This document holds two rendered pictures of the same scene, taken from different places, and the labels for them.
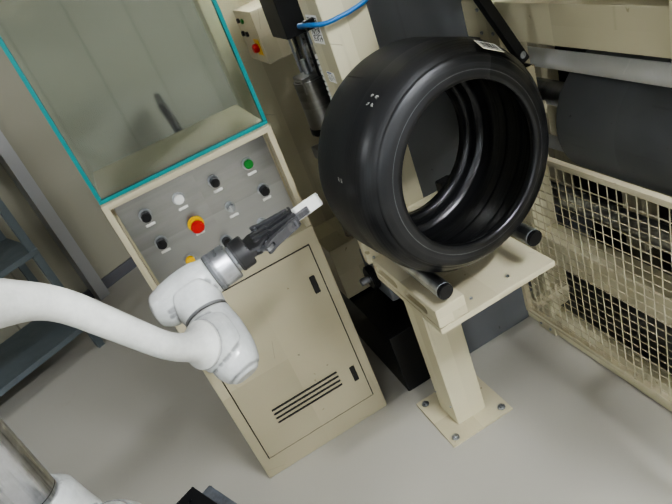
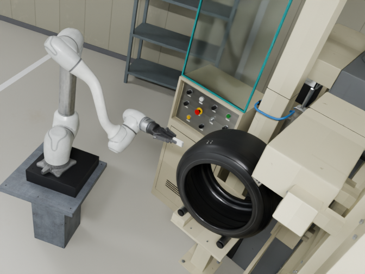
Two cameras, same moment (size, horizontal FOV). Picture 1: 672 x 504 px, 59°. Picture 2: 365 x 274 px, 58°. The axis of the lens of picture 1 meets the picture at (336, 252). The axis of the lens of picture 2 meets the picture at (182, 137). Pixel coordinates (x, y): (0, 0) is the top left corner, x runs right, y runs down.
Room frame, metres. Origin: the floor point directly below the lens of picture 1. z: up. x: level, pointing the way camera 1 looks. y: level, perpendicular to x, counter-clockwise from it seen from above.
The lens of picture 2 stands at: (0.20, -0.97, 2.38)
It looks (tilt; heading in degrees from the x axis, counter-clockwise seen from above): 38 degrees down; 43
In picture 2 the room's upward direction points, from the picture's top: 16 degrees clockwise
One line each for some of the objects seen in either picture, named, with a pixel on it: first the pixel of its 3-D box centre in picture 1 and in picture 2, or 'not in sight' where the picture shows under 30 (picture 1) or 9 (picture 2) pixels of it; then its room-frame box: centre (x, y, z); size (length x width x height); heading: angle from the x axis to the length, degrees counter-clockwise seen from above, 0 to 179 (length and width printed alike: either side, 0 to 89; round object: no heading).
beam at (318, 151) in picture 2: not in sight; (321, 144); (1.33, -0.63, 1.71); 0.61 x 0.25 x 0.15; 14
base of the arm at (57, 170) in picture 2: not in sight; (55, 162); (0.76, 0.56, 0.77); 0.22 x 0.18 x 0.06; 28
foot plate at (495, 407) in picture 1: (462, 405); (200, 261); (1.63, -0.23, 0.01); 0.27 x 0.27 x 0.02; 14
